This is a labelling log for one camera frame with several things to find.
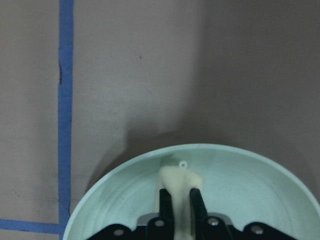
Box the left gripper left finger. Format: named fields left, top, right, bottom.
left=146, top=188, right=175, bottom=240

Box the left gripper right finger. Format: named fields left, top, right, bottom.
left=189, top=188, right=233, bottom=240

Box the white steamed bun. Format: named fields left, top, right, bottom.
left=153, top=165, right=203, bottom=240

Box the mint green plate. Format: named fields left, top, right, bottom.
left=63, top=144, right=320, bottom=240

